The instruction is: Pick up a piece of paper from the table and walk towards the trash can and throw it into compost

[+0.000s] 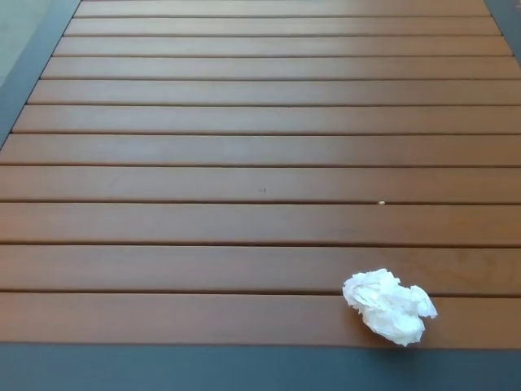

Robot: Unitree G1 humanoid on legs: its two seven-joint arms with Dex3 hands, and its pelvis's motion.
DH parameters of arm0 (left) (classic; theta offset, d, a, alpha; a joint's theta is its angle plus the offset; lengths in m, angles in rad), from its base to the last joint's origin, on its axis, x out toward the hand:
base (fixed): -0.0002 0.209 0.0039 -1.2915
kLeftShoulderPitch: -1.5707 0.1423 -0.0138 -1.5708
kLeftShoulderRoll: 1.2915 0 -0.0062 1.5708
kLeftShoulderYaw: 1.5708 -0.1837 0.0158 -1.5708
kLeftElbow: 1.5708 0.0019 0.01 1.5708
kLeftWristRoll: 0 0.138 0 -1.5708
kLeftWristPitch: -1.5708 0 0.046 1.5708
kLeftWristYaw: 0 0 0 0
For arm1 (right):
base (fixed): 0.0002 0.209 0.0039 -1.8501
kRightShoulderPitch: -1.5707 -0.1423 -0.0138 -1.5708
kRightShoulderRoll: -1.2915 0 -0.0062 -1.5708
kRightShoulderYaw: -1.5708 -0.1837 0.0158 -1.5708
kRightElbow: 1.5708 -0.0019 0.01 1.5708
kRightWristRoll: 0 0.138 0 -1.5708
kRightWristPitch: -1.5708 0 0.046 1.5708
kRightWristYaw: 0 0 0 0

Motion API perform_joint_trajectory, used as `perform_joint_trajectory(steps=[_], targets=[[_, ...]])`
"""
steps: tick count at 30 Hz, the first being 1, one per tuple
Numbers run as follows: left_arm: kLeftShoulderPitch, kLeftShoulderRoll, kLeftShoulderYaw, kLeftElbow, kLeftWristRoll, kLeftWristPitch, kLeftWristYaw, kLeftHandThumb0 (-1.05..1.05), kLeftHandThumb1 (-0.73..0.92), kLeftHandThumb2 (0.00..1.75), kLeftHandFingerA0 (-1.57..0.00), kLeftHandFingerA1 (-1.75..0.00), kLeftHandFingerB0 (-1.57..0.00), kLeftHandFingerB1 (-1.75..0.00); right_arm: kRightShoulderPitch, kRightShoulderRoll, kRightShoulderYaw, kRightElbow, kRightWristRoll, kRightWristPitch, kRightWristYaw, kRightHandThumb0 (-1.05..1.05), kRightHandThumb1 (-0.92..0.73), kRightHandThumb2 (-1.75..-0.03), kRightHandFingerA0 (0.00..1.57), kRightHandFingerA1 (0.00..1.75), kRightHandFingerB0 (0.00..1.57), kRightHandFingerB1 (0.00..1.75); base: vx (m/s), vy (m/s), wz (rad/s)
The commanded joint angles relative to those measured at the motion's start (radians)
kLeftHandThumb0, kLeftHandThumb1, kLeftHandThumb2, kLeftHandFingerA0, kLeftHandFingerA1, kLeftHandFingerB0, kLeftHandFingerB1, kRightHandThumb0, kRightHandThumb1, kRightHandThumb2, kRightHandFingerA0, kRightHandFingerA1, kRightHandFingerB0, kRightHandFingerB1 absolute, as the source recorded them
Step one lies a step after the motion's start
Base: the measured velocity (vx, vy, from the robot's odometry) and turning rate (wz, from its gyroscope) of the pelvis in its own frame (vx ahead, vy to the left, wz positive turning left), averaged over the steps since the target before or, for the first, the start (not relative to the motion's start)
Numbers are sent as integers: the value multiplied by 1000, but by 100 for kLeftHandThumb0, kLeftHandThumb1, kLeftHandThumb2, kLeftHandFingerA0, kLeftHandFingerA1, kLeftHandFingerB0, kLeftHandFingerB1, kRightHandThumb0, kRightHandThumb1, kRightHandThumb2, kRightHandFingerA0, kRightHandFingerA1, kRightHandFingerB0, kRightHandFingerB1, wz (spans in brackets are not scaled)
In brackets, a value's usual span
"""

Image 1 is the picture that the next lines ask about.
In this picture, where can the dark metal table frame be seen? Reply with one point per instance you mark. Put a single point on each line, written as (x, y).
(163, 366)

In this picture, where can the white paper napkin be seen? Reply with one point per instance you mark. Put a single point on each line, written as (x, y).
(386, 303)

